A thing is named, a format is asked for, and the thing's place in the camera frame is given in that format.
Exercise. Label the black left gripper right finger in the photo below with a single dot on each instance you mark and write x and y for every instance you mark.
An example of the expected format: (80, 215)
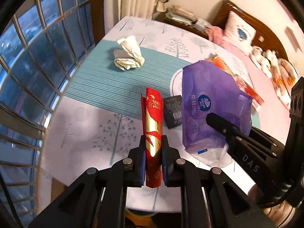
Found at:
(171, 175)

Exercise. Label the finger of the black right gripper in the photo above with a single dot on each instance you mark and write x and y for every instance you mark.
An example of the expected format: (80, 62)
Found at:
(228, 129)

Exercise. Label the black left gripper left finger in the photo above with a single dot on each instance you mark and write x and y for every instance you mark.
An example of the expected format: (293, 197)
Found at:
(136, 175)

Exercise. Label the red gold paper envelope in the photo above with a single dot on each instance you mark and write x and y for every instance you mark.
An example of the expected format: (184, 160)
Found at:
(152, 121)

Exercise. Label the orange gold snack bag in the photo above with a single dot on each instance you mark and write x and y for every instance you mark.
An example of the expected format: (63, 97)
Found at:
(239, 73)

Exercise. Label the purple tissue pack wrapper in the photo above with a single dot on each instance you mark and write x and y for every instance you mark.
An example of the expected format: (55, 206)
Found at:
(208, 89)

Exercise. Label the right hand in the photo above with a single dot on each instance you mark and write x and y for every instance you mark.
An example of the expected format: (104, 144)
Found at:
(281, 214)

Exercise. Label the pink bed sheet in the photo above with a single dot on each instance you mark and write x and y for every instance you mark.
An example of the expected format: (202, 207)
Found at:
(215, 35)

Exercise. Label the small black card packet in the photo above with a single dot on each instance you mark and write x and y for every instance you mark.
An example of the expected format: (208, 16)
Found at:
(172, 111)

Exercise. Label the tree patterned bed cover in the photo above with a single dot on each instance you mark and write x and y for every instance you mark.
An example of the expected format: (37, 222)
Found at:
(98, 120)

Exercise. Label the plush toy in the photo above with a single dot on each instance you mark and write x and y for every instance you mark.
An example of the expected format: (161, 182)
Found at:
(282, 73)

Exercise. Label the crumpled white tissue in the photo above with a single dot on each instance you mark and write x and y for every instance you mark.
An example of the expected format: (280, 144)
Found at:
(130, 55)

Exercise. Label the wooden headboard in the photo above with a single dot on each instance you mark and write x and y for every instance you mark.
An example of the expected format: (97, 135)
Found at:
(264, 38)

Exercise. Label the white embroidered pillow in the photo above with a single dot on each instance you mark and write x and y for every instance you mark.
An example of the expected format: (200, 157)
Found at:
(239, 33)

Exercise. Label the small white box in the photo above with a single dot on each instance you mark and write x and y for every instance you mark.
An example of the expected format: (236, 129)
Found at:
(201, 25)

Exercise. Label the wooden nightstand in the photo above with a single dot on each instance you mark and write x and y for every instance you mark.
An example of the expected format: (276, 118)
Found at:
(161, 17)

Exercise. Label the stack of books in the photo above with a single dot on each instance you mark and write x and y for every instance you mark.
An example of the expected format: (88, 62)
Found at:
(181, 15)

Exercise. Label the window metal grille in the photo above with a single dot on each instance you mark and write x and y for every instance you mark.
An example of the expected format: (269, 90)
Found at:
(43, 43)

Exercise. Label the cream curtain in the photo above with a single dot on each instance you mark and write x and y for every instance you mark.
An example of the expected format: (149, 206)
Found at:
(115, 10)

